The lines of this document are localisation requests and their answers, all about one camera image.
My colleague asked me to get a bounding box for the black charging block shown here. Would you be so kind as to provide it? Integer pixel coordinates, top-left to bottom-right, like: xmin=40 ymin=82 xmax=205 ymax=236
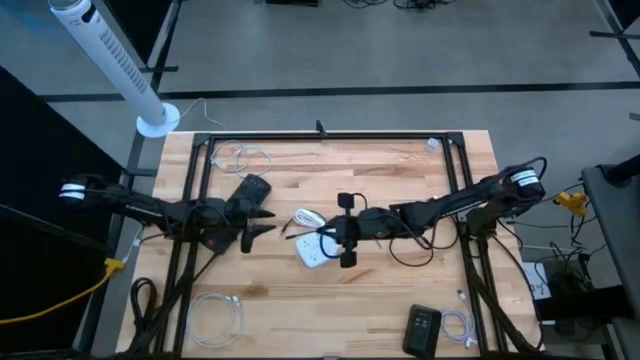
xmin=402 ymin=303 xmax=443 ymax=359

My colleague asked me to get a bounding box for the yellow extension cord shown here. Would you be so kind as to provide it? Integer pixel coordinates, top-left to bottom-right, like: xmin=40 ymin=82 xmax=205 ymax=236
xmin=0 ymin=257 xmax=127 ymax=326

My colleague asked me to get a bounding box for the black coiled power cord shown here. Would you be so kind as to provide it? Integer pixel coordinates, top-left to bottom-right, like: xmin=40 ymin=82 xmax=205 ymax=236
xmin=128 ymin=276 xmax=160 ymax=351

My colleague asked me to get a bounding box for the yellow clamp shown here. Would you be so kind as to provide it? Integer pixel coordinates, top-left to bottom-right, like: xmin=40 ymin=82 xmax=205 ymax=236
xmin=552 ymin=191 xmax=590 ymax=218

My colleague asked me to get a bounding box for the black equipment box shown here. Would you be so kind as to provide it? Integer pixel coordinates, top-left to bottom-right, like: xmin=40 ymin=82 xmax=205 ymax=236
xmin=534 ymin=257 xmax=634 ymax=324

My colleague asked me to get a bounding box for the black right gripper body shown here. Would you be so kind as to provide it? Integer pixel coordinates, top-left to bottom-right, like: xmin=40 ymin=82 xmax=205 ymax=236
xmin=336 ymin=192 xmax=360 ymax=269

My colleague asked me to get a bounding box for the white paper sheet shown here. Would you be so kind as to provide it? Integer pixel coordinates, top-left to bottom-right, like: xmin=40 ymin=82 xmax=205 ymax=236
xmin=522 ymin=260 xmax=552 ymax=301

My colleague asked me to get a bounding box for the white USB cable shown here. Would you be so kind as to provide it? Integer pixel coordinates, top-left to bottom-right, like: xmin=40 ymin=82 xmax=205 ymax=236
xmin=209 ymin=139 xmax=274 ymax=177
xmin=185 ymin=291 xmax=246 ymax=349
xmin=439 ymin=288 xmax=477 ymax=350

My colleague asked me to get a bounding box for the short white connector cable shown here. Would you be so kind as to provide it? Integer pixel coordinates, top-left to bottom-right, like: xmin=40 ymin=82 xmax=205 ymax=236
xmin=121 ymin=224 xmax=146 ymax=264

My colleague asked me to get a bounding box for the thin white fan cord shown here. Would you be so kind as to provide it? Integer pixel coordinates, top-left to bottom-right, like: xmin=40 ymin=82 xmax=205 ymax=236
xmin=177 ymin=97 xmax=227 ymax=130

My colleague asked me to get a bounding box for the black partition stand foot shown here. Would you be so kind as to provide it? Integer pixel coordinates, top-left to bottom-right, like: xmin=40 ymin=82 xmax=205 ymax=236
xmin=588 ymin=0 xmax=640 ymax=79

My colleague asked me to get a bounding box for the white tower fan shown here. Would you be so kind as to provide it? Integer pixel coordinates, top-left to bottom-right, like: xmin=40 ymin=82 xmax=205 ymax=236
xmin=47 ymin=0 xmax=181 ymax=140

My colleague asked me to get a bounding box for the black side table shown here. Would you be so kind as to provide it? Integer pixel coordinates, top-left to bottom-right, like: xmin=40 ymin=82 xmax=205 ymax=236
xmin=580 ymin=154 xmax=640 ymax=360

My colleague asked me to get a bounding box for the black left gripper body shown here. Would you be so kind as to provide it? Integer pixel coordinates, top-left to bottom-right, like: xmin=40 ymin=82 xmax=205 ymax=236
xmin=224 ymin=197 xmax=257 ymax=254

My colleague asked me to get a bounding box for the flat black floor object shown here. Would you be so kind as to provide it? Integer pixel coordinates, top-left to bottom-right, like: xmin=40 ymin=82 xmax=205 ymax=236
xmin=263 ymin=0 xmax=321 ymax=8

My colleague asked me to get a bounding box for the black floor cable tangle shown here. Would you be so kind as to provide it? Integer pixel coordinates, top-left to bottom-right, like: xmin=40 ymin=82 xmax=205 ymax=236
xmin=342 ymin=0 xmax=459 ymax=11

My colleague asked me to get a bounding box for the long black power strip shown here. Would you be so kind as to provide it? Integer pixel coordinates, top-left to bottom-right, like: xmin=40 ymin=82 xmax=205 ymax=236
xmin=202 ymin=173 xmax=274 ymax=256

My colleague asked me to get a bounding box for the black USB cable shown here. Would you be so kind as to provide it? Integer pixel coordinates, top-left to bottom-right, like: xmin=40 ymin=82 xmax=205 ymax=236
xmin=388 ymin=219 xmax=460 ymax=268
xmin=279 ymin=217 xmax=344 ymax=260

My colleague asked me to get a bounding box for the black partition panel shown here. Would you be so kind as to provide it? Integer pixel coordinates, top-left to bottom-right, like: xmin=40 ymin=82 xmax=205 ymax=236
xmin=102 ymin=0 xmax=181 ymax=76
xmin=0 ymin=64 xmax=126 ymax=354

